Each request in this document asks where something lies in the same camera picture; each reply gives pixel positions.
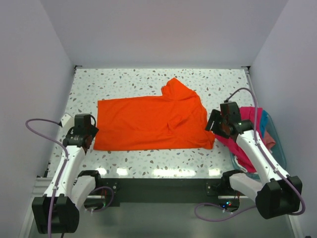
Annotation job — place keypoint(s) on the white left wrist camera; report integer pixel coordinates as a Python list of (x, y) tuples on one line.
[(67, 121)]

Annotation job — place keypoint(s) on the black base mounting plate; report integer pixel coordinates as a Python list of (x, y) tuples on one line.
[(162, 190)]

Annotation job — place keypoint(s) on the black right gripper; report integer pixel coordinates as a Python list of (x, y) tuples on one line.
[(215, 116)]

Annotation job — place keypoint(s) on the blue t shirt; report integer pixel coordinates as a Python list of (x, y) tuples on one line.
[(263, 122)]

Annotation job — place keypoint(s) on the orange t shirt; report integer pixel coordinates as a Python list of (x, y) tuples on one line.
[(174, 120)]

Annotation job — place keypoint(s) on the clear blue plastic bin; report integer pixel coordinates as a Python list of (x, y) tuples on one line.
[(276, 152)]

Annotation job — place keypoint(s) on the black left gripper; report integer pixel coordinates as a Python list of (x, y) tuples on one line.
[(93, 131)]

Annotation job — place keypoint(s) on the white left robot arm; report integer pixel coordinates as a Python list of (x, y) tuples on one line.
[(57, 210)]

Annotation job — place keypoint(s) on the salmon t shirt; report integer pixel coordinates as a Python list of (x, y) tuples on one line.
[(269, 142)]

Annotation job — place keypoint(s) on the aluminium frame rail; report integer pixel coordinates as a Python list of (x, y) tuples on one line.
[(41, 185)]

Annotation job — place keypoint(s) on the pink t shirt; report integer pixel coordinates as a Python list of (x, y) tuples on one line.
[(245, 147)]

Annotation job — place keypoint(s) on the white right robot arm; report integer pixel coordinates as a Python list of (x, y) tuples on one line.
[(276, 193)]

